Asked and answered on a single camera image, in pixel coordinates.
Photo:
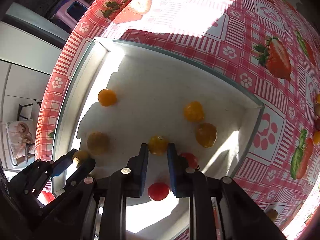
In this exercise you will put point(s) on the yellow tomato in tray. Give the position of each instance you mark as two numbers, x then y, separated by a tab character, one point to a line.
107	97

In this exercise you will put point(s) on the red tomato in tray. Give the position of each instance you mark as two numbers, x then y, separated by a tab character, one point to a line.
158	191

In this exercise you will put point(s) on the red cherry tomato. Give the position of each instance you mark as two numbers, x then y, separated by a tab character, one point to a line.
191	159

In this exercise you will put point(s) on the purple plastic stool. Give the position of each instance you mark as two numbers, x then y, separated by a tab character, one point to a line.
67	13

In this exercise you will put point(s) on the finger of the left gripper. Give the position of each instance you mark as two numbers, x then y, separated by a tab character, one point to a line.
59	166

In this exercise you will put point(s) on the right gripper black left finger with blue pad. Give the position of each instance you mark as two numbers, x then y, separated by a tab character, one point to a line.
135	180

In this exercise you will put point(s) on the red checkered strawberry tablecloth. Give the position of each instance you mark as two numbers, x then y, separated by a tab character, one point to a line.
266	46

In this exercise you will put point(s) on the yellow cherry tomato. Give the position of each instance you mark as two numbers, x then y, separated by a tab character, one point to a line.
206	134

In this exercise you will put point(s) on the yellow tomato tray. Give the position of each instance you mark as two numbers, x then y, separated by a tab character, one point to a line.
158	145

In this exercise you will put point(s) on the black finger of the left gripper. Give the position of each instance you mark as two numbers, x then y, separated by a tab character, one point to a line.
81	173

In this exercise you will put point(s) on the white grey-rimmed tray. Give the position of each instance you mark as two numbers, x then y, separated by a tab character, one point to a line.
158	93

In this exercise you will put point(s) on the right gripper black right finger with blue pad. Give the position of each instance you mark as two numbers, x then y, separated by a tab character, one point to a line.
180	180

